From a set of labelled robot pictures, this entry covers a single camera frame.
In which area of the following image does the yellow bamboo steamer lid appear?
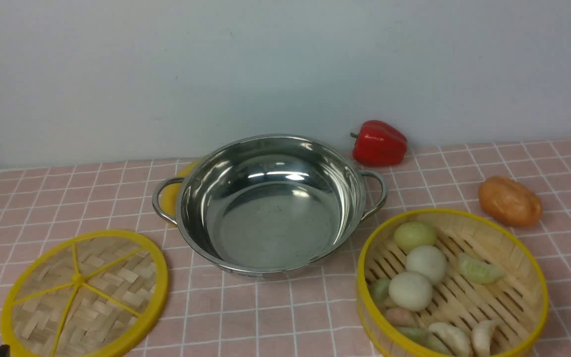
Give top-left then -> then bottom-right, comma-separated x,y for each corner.
0,230 -> 170,357

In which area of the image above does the yellow bamboo steamer basket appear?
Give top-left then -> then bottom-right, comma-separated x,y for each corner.
356,208 -> 549,357

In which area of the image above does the stainless steel pot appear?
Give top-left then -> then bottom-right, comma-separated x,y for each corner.
152,135 -> 388,280

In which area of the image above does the yellow object behind pot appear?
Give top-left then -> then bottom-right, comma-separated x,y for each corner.
159,160 -> 200,219

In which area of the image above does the red bell pepper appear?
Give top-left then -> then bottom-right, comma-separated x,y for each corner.
350,120 -> 408,167

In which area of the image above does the pale green round bun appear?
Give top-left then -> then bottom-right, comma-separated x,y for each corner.
394,222 -> 437,253

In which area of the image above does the green dumpling left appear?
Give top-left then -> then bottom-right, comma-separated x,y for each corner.
368,279 -> 391,306

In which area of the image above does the green dumpling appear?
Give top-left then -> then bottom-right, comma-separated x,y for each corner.
457,253 -> 505,285
396,327 -> 453,355
368,279 -> 391,306

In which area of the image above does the white round bun upper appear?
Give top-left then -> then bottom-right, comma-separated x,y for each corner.
405,245 -> 448,286

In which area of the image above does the white round bun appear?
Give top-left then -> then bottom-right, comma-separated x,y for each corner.
388,271 -> 433,312
405,245 -> 448,286

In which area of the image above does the white round bun lower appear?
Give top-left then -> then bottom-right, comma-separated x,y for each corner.
388,271 -> 433,312

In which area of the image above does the pink dumpling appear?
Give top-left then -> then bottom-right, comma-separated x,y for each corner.
383,307 -> 418,328

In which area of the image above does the green dumpling front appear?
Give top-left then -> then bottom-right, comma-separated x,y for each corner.
396,327 -> 453,355

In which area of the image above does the green dumpling right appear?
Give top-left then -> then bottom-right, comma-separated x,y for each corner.
457,253 -> 505,285

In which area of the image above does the orange potato toy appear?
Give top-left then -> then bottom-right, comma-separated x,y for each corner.
478,176 -> 543,228

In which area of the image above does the white dumpling front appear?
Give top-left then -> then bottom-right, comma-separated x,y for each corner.
428,322 -> 473,357

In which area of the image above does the white dumpling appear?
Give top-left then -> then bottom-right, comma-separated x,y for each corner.
471,319 -> 501,357
428,322 -> 473,357

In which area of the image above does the white dumpling right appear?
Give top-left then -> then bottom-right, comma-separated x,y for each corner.
471,319 -> 501,357

